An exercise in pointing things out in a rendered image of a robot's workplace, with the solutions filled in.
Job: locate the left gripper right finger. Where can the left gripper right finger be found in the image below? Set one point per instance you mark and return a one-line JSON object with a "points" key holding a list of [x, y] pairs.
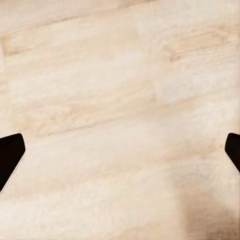
{"points": [[232, 148]]}

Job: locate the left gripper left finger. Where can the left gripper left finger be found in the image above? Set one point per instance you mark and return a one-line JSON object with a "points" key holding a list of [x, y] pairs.
{"points": [[12, 149]]}

